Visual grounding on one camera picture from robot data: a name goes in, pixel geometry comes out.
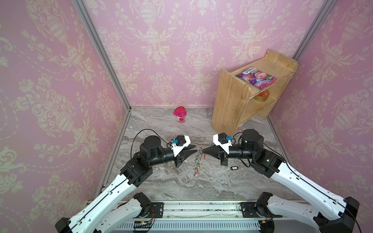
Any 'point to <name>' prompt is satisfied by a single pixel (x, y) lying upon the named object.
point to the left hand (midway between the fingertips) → (195, 149)
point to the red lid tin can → (262, 97)
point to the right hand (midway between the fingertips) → (205, 149)
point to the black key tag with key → (234, 168)
